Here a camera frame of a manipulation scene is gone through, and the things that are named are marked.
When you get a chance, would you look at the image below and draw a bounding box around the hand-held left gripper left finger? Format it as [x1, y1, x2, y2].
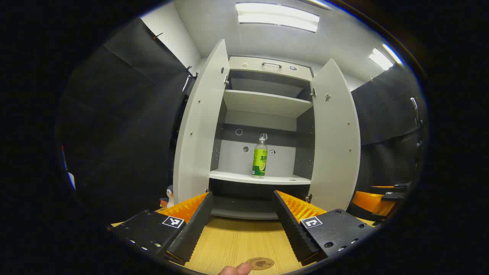
[108, 192, 214, 263]

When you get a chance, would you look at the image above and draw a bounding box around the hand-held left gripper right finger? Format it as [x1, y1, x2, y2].
[272, 190, 377, 267]

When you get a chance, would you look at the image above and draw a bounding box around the round brown coaster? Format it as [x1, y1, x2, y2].
[246, 257, 275, 271]

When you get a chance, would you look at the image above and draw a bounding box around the grey cabinet door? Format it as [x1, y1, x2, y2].
[307, 58, 361, 212]
[173, 39, 230, 205]

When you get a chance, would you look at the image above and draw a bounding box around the green label bottle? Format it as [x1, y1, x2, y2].
[251, 136, 268, 179]

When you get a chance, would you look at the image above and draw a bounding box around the grey wooden cabinet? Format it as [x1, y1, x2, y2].
[208, 56, 316, 220]

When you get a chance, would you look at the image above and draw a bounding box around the penguin plush toy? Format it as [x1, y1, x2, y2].
[160, 185, 175, 210]

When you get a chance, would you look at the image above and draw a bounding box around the black backdrop cloth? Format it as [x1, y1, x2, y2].
[346, 65, 424, 214]
[57, 17, 199, 226]

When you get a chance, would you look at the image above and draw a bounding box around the small ceiling light panel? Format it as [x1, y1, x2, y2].
[369, 43, 403, 71]

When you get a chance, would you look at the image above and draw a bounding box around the printed standing banner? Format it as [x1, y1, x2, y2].
[61, 144, 77, 191]

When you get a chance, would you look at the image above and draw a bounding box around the long ceiling light panel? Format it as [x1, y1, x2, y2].
[236, 2, 320, 33]

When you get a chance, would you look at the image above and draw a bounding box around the metal lever handle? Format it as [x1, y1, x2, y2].
[410, 97, 421, 126]

